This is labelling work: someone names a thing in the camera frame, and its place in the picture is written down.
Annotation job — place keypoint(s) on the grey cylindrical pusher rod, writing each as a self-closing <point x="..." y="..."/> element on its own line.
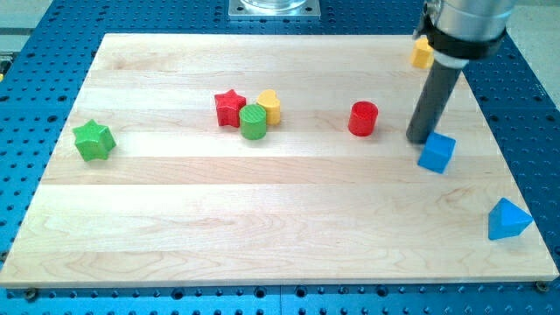
<point x="431" y="104"/>

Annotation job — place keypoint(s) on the light wooden board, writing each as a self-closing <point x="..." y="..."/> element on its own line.
<point x="182" y="201"/>

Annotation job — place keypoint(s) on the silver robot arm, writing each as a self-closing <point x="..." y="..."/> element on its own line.
<point x="460" y="31"/>

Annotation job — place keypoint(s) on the green wooden cylinder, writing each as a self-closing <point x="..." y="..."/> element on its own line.
<point x="253" y="124"/>

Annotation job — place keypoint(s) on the red wooden star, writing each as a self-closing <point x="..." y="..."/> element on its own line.
<point x="228" y="106"/>

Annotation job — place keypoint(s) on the yellow wooden heart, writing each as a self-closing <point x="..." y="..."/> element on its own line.
<point x="269" y="101"/>

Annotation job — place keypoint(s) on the red wooden cylinder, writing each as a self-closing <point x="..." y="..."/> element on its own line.
<point x="363" y="118"/>

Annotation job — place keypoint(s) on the blue wooden cube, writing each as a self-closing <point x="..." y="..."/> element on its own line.
<point x="437" y="152"/>

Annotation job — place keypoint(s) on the yellow wooden block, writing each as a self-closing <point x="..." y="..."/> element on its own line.
<point x="422" y="54"/>

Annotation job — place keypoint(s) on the blue wooden triangle block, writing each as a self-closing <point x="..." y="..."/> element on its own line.
<point x="507" y="220"/>

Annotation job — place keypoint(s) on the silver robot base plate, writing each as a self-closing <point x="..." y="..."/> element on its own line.
<point x="273" y="8"/>

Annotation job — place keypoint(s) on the green wooden star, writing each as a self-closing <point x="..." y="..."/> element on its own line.
<point x="93" y="141"/>

